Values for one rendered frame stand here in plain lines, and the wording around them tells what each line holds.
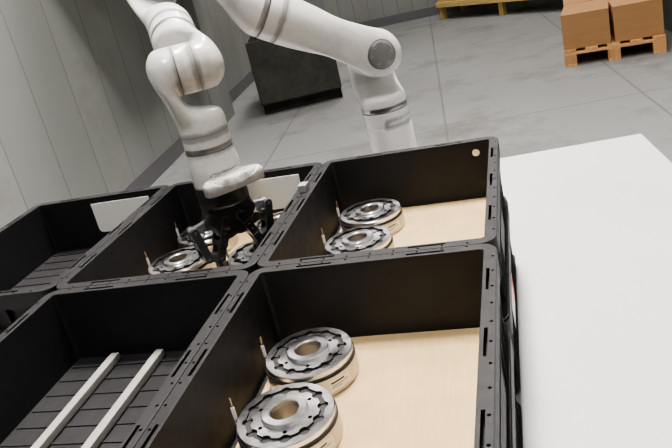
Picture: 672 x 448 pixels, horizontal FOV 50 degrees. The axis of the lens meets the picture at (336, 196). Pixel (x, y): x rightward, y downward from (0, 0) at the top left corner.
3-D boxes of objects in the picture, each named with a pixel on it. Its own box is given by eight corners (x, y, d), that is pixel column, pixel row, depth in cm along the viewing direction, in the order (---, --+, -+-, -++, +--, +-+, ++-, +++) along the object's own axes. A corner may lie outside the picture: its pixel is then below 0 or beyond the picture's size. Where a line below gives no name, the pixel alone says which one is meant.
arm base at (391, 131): (381, 182, 153) (363, 106, 147) (424, 173, 151) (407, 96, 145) (381, 198, 144) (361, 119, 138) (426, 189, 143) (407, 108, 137)
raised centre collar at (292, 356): (295, 341, 84) (293, 336, 84) (334, 339, 82) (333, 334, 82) (281, 366, 79) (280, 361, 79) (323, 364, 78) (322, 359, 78)
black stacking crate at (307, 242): (340, 222, 129) (325, 164, 125) (507, 202, 121) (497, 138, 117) (278, 348, 93) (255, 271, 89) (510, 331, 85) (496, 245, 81)
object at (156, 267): (165, 252, 121) (164, 249, 121) (218, 246, 119) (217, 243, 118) (138, 281, 112) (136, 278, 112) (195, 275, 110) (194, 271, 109)
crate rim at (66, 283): (175, 195, 134) (172, 183, 133) (327, 173, 126) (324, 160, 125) (56, 305, 98) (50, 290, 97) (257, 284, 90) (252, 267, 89)
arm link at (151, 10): (135, 60, 107) (150, 9, 103) (116, -10, 126) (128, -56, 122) (194, 74, 111) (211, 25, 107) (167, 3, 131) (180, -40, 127)
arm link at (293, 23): (260, 39, 125) (251, 35, 134) (395, 85, 135) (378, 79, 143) (276, -12, 123) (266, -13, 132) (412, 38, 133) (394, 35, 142)
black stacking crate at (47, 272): (58, 257, 145) (38, 206, 141) (189, 241, 137) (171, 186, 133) (-86, 375, 109) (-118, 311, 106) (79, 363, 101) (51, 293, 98)
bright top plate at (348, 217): (349, 204, 123) (348, 201, 123) (405, 198, 120) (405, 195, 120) (333, 229, 114) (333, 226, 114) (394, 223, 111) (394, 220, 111)
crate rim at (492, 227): (327, 173, 126) (324, 160, 125) (500, 148, 118) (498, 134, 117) (257, 284, 90) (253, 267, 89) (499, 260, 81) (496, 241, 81)
